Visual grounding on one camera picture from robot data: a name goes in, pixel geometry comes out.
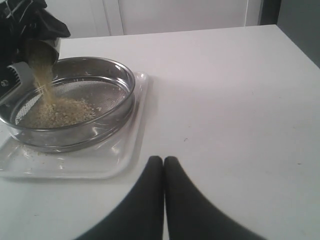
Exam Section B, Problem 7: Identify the yellow-white powder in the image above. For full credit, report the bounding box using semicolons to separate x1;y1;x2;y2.
24;41;101;129

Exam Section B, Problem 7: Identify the stainless steel cup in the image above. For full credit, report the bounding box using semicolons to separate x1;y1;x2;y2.
24;38;61;65

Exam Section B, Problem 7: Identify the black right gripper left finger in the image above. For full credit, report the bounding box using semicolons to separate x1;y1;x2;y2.
79;156;164;240

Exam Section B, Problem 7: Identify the round steel mesh sieve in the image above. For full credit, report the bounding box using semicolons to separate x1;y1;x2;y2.
0;56;136;153

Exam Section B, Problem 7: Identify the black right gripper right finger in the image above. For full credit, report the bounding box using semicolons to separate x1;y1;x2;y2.
164;156;264;240

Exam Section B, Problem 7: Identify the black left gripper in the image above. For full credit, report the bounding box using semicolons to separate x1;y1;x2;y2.
0;0;71;67

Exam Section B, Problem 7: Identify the clear plastic tray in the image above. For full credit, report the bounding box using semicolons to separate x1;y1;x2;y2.
0;72;152;179

